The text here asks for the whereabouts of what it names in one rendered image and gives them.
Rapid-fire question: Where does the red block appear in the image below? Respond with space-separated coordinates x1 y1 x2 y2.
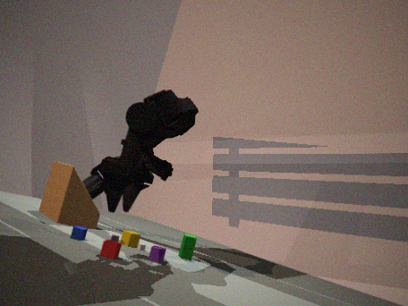
100 240 122 259

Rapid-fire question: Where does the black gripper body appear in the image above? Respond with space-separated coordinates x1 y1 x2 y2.
99 136 154 184

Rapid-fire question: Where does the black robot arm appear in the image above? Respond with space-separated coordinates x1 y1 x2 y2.
83 89 199 199

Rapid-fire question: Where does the blue block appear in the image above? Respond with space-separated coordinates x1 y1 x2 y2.
71 226 88 240

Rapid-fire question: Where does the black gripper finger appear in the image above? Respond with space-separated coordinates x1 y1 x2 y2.
123 182 149 213
102 173 134 212

